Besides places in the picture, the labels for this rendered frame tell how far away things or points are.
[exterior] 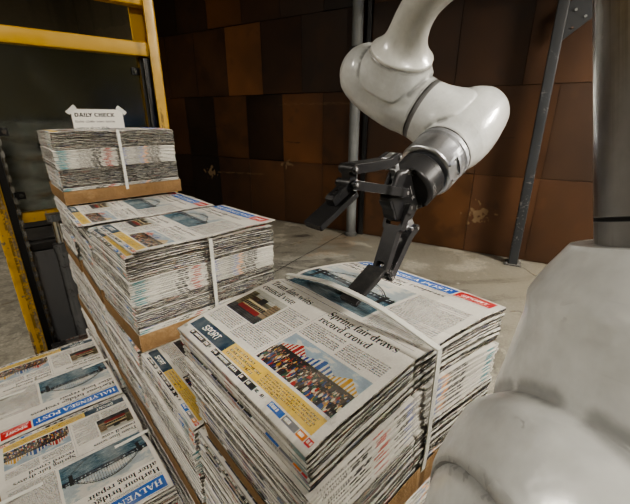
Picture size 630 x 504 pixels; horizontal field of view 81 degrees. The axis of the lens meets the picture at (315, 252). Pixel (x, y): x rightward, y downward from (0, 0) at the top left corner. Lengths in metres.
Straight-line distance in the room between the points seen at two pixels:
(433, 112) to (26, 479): 1.09
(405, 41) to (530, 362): 0.53
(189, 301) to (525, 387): 0.81
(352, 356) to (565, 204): 3.72
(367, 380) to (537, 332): 0.25
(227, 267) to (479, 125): 0.63
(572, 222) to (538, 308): 3.92
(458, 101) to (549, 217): 3.48
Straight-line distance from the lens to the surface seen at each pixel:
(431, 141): 0.58
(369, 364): 0.43
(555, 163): 4.01
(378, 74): 0.65
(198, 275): 0.91
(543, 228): 4.11
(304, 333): 0.48
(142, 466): 1.02
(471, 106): 0.64
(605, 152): 0.20
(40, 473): 1.11
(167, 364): 0.88
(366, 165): 0.47
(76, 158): 1.40
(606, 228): 0.19
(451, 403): 0.57
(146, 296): 0.87
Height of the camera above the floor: 1.32
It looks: 20 degrees down
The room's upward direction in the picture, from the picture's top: straight up
